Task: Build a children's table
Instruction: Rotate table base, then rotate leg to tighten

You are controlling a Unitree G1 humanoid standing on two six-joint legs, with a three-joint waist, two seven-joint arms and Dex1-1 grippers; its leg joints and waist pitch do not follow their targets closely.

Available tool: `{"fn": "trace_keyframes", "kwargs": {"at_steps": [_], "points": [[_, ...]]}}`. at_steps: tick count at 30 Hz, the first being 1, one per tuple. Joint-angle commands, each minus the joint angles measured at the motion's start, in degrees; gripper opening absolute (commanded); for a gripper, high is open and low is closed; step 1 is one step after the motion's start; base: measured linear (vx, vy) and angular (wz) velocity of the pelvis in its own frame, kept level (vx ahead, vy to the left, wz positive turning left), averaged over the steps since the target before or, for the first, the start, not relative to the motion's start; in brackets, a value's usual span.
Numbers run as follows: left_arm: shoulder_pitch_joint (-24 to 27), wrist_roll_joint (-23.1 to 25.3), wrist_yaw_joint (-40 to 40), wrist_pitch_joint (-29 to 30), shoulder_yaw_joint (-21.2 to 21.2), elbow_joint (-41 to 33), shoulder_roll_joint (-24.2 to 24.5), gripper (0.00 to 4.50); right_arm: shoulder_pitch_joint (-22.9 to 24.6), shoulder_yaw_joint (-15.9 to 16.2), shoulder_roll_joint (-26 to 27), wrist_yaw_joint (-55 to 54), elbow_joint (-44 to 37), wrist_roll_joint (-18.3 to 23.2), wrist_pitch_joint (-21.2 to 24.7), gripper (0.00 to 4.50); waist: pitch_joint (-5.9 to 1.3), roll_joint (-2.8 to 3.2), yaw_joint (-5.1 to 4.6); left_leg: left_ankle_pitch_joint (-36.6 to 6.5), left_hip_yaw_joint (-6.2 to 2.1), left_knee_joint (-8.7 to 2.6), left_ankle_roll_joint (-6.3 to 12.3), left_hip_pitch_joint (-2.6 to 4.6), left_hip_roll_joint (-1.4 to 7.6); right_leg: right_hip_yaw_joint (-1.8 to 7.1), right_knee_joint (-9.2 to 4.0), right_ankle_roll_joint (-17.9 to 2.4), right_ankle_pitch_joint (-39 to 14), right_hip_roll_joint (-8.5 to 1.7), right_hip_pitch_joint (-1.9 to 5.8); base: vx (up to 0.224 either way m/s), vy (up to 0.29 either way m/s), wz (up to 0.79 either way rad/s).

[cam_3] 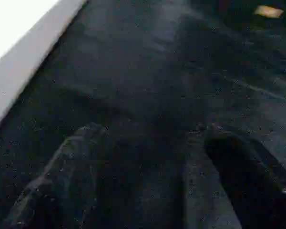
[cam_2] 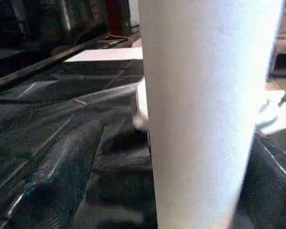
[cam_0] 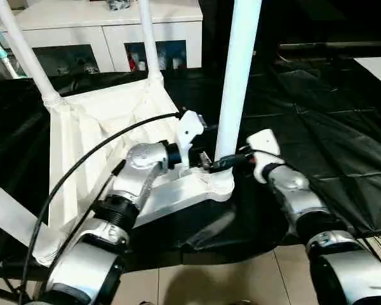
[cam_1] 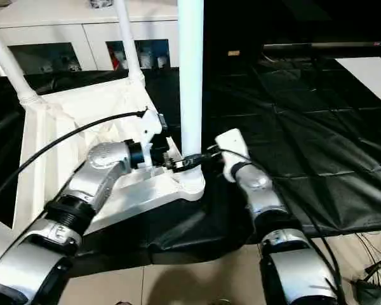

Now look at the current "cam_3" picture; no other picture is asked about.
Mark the small yellow label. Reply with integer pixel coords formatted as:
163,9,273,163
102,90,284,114
253,4,285,20

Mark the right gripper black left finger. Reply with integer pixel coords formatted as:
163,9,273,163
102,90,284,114
0,123,111,229

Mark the white plastic table top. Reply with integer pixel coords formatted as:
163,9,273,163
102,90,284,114
0,0,87,137

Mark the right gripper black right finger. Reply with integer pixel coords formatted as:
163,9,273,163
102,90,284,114
202,123,286,229

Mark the black plastic mat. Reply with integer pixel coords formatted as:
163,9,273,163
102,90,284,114
0,0,286,229

